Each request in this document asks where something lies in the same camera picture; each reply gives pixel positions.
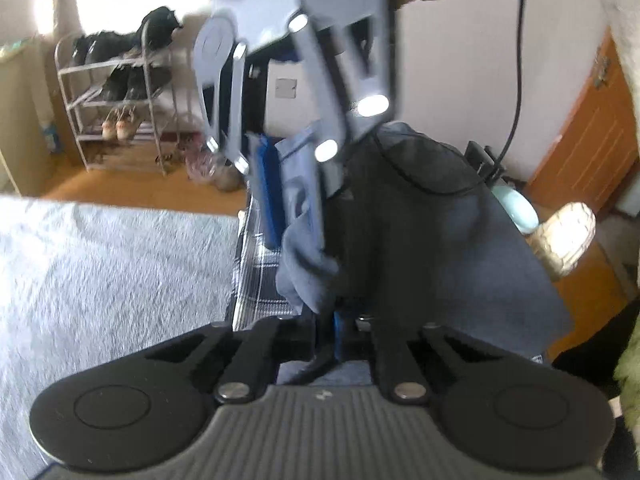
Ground black cabinet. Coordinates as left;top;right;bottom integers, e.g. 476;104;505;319
231;52;274;137

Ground orange wooden door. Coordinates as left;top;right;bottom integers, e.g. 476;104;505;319
524;29;640;217

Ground beige shoes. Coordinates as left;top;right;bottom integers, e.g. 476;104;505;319
101;106;139;141

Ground black cable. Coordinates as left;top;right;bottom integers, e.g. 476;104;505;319
491;0;535;173

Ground pale teal round object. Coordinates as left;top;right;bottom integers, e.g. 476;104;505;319
492;185;541;236

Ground plaid bed sheet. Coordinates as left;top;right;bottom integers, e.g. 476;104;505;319
231;200;302;332

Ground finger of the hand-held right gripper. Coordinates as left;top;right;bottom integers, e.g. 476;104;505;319
200;42;282;251
275;7;402;254

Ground black shoes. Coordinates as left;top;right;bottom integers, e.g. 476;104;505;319
96;64;172;104

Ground black boots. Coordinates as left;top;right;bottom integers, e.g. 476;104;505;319
71;6;184;64

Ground metal shoe rack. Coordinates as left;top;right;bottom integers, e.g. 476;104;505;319
54;24;174;177

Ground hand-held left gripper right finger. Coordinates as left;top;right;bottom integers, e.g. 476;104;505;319
334;310;501;404

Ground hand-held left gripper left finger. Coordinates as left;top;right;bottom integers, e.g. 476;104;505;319
145;310;335;402

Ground fluffy beige slipper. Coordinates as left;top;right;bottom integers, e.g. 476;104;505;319
528;201;597;282

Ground blue bottle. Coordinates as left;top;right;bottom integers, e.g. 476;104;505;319
42;120;66;157

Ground dark grey fleece-lined pants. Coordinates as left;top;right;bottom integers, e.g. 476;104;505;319
276;122;574;397

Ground clear plastic bag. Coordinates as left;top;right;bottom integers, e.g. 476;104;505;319
184;146;242;194

